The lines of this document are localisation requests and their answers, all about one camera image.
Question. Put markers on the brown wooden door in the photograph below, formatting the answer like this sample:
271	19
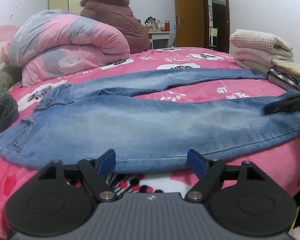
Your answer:
203	23

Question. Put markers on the green floral pillow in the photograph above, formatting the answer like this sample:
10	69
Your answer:
9	76

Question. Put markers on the black crumpled garment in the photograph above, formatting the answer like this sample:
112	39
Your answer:
8	111

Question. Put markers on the beige folded clothes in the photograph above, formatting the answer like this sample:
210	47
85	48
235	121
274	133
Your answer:
283	66

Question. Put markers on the person in mauve jacket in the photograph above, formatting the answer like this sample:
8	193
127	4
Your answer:
119	15

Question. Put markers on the cluttered white shelf desk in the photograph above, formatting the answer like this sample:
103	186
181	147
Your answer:
158	38

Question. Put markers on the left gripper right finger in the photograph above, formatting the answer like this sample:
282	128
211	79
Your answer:
209	174

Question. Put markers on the red bottle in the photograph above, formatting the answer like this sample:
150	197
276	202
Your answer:
167	26

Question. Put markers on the light pink folded blanket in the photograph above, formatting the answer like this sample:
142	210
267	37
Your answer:
258	56

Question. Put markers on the pink grey folded duvet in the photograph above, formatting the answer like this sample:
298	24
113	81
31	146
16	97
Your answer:
55	43

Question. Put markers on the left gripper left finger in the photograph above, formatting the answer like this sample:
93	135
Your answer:
94	172

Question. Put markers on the blue denim jeans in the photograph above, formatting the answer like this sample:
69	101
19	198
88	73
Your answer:
73	122

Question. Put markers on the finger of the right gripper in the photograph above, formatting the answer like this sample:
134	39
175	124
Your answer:
288	105

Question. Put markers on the patterned folded cloth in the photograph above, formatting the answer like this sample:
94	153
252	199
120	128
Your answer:
283	80

